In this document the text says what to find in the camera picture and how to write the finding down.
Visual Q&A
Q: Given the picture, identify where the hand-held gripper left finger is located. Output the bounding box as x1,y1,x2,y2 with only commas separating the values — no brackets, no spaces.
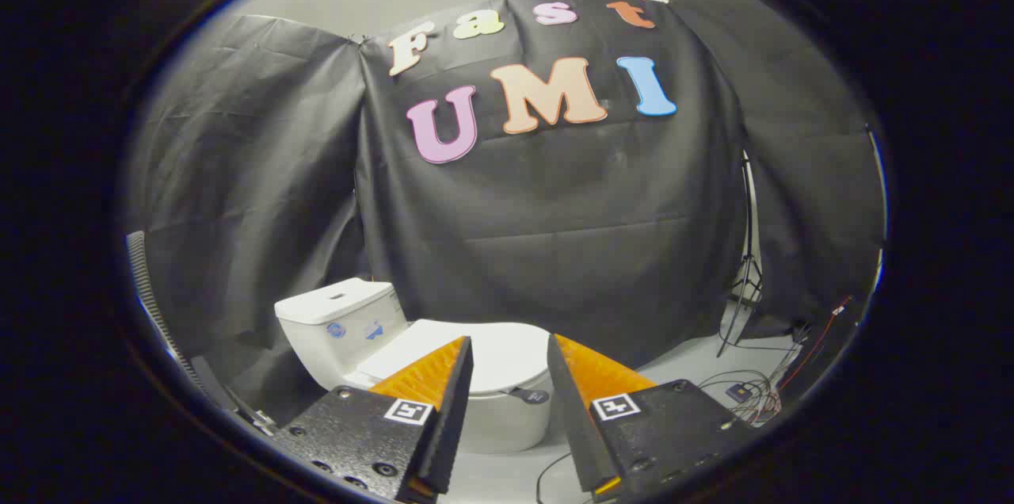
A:
273,336,475,504

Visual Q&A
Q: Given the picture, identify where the red cable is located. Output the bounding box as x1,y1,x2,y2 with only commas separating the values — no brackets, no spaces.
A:
780,296,852,391

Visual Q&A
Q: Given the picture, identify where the black backdrop cloth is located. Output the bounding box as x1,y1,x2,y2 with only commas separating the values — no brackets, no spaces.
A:
127,0,886,410

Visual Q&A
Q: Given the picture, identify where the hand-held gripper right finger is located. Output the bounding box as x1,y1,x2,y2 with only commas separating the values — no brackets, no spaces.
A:
547,334,757,500

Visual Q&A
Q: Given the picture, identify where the tangle of thin cables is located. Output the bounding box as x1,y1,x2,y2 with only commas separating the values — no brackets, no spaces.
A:
697,330,809,424

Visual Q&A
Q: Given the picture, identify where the black light stand tripod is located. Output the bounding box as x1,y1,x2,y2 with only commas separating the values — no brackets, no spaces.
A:
717,151,766,358

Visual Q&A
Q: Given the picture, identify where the white ceramic toilet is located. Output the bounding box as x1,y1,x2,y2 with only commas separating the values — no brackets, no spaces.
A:
274,278,555,455

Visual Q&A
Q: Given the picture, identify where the white toilet lid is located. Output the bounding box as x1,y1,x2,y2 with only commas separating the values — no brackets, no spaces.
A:
356,319,553,407

